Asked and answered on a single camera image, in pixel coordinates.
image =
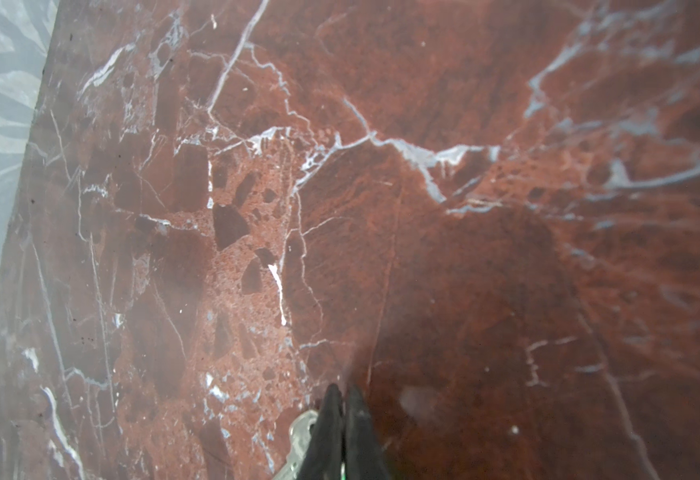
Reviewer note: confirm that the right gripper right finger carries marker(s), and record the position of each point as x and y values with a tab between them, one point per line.
364	457

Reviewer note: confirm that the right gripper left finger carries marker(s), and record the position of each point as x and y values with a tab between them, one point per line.
324	456

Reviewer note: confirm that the key with green tag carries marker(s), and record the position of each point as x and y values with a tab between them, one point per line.
300	434

